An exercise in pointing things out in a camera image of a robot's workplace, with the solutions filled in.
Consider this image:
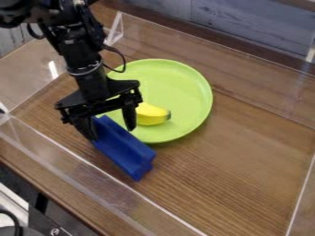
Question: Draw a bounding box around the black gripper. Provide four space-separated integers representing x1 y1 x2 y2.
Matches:
55 68 143 141

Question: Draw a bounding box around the blue plastic block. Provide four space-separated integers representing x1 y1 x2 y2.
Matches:
92 115 156 182

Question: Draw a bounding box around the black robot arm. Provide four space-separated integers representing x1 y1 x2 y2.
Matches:
0 0 143 141

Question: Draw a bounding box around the green plate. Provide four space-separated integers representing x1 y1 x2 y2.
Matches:
108 59 214 144

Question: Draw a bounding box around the yellow toy banana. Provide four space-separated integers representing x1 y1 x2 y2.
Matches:
135 102 171 126

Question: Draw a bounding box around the black device with screw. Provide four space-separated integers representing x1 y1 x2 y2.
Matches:
28 212 73 236

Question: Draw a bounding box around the clear acrylic enclosure wall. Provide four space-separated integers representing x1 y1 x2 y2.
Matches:
0 15 315 236

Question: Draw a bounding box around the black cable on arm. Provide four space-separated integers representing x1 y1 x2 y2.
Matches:
100 44 128 74

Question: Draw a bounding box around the clear acrylic corner bracket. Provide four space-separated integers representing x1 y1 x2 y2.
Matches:
104 12 124 46

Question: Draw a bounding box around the black cable lower left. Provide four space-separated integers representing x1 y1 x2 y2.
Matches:
0 208 24 236

